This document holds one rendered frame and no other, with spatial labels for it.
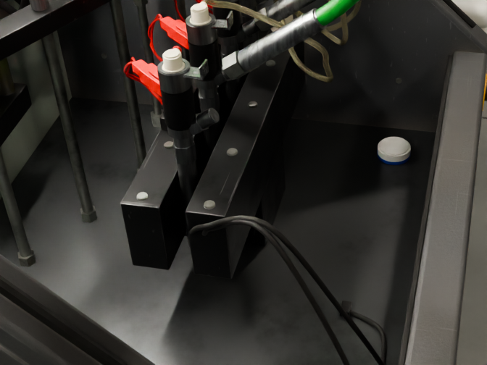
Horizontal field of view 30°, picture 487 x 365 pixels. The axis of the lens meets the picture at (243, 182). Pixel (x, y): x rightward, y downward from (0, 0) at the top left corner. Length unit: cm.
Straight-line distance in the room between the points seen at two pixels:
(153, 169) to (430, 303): 29
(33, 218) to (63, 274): 11
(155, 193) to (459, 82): 37
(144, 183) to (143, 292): 15
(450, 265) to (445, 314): 6
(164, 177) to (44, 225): 25
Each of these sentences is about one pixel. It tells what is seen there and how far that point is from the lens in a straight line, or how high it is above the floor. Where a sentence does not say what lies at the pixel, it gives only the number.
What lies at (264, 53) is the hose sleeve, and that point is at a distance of 74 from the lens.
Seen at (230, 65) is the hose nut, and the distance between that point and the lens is 75.
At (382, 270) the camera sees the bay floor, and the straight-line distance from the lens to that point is 96.
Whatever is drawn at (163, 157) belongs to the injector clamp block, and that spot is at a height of 98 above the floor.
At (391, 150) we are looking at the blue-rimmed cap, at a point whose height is 85.
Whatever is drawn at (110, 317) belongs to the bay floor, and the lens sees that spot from 94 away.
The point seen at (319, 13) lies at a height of 116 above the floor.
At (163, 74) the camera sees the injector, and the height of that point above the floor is 110.
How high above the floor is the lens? 151
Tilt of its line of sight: 39 degrees down
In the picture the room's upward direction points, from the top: 5 degrees counter-clockwise
